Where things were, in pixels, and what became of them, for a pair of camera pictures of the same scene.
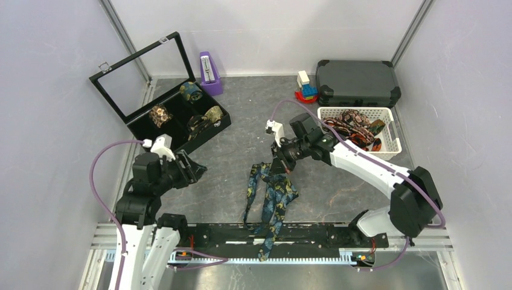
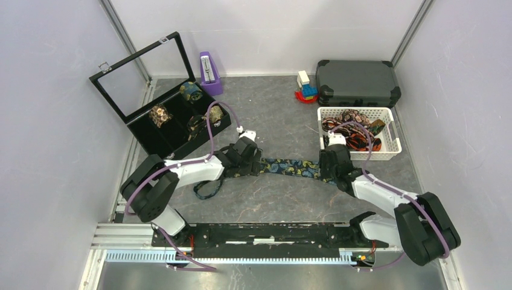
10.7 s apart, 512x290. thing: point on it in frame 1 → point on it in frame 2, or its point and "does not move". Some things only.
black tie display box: x=155 y=91 does not move
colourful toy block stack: x=307 y=93 does not move
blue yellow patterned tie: x=278 y=191 → x=307 y=169
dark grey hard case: x=357 y=83 does not move
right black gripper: x=281 y=164 → x=322 y=161
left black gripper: x=191 y=173 → x=253 y=166
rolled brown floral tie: x=159 y=115 does not move
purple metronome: x=211 y=81 does not move
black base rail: x=238 y=241 does not move
